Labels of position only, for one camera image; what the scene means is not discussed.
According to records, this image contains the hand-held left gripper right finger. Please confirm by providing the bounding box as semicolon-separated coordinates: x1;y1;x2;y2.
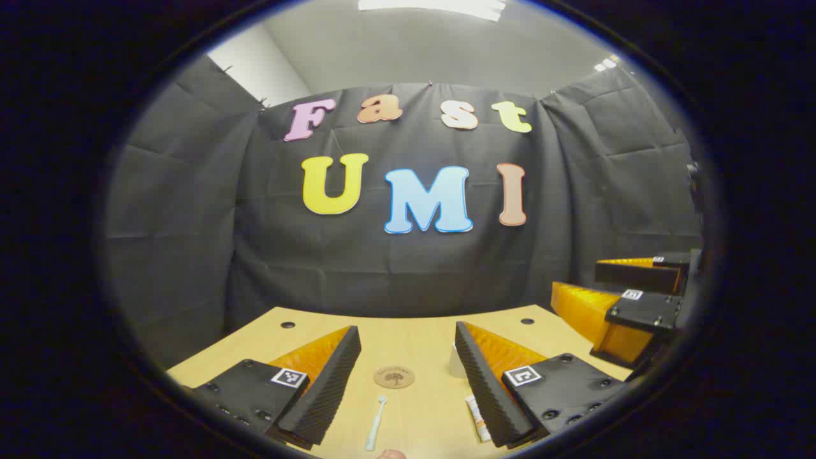
455;321;629;449

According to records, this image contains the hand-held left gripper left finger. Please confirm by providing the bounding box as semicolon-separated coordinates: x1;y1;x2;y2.
190;325;363;451

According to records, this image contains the white toothpaste tube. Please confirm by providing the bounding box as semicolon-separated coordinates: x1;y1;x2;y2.
464;394;493;444

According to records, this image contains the white cup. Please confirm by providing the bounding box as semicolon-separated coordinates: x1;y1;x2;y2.
448;341;469;379

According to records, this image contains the pale green toothbrush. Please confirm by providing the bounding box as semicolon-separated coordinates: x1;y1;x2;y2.
365;394;388;452

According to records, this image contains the round brown coaster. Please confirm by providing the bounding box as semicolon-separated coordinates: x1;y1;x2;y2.
374;365;416;389

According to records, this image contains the wooden desktop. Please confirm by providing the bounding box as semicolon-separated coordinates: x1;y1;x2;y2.
166;305;632;459

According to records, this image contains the black backdrop cloth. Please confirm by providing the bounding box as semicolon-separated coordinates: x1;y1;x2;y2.
102;54;705;370

